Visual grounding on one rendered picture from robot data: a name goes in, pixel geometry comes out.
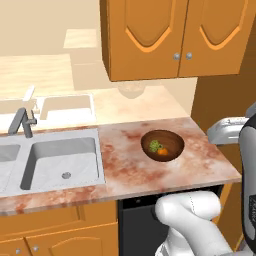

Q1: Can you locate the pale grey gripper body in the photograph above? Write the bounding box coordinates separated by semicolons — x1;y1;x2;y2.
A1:
206;116;250;146

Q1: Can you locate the brown wooden bowl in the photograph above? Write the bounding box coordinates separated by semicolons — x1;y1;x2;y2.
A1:
140;129;185;163

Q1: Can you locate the green broccoli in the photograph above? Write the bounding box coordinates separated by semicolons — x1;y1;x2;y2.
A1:
148;139;164;154

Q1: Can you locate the orange narrow base cupboard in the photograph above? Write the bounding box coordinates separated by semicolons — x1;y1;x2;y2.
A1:
212;181;245;252

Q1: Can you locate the black dishwasher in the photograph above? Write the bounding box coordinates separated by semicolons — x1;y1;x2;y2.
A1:
117;185;225;256

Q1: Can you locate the grey double sink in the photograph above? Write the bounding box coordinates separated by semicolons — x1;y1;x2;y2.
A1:
0;128;107;198

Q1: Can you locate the orange base cupboard door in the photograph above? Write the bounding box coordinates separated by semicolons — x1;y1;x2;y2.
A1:
23;222;120;256
0;236;32;256

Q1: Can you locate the orange drawer front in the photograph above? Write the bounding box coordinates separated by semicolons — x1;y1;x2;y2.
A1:
0;200;119;240

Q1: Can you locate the grey metal tap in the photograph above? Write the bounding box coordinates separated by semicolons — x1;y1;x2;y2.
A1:
7;107;38;139

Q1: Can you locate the orange wall cupboard door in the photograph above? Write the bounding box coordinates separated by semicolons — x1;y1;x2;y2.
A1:
107;0;186;82
178;0;256;79

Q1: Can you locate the orange wall cupboard carcass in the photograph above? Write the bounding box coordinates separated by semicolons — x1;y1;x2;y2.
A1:
99;0;113;81

